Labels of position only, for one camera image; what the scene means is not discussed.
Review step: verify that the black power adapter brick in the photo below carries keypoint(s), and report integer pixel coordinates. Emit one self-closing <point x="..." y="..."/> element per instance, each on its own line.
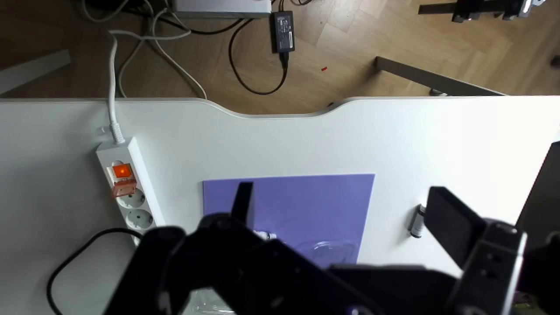
<point x="283" y="32"/>

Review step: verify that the white power strip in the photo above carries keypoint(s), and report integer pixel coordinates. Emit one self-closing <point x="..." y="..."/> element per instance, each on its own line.
<point x="132" y="193"/>

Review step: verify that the purple rectangular mat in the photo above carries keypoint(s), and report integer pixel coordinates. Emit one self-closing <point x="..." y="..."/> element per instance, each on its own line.
<point x="316" y="204"/>

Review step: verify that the white floor board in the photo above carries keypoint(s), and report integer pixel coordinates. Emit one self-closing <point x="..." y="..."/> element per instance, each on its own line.
<point x="32" y="71"/>

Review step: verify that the silver flat device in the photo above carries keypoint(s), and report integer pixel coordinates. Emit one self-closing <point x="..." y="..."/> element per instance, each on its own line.
<point x="221" y="6"/>

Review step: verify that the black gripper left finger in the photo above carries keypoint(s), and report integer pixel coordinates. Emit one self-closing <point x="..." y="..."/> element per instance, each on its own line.
<point x="234" y="256"/>

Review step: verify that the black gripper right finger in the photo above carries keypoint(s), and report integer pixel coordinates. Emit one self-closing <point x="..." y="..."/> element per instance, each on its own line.
<point x="484" y="256"/>

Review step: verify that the dark stand base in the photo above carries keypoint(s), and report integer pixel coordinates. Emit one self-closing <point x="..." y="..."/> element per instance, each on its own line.
<point x="479" y="8"/>

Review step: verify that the dark metal floor bar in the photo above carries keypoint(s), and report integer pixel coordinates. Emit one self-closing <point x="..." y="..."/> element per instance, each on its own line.
<point x="431" y="78"/>

